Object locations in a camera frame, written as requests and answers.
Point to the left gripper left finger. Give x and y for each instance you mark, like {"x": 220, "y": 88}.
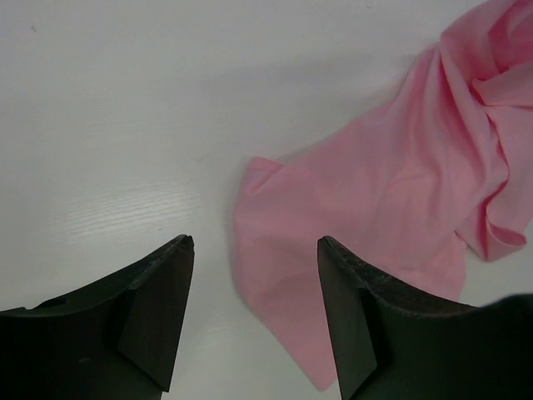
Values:
{"x": 116, "y": 338}

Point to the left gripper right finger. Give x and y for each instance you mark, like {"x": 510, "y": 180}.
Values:
{"x": 394, "y": 341}

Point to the pink t shirt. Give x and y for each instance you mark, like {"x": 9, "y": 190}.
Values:
{"x": 410, "y": 186}

